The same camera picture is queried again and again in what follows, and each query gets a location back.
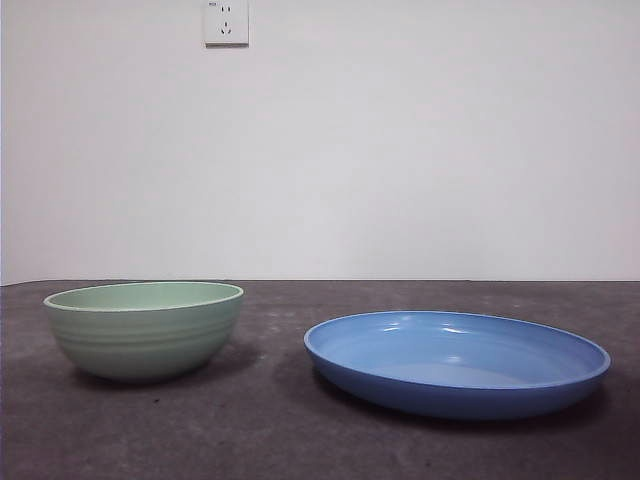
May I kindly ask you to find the green ribbed bowl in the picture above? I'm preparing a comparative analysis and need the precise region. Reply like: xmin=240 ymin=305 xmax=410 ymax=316
xmin=42 ymin=281 xmax=246 ymax=385

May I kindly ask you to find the white wall socket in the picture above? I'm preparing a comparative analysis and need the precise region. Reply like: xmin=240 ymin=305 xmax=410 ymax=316
xmin=203 ymin=0 xmax=250 ymax=50

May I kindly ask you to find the blue round plate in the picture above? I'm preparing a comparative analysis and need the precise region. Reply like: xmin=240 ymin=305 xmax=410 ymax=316
xmin=302 ymin=309 xmax=612 ymax=421

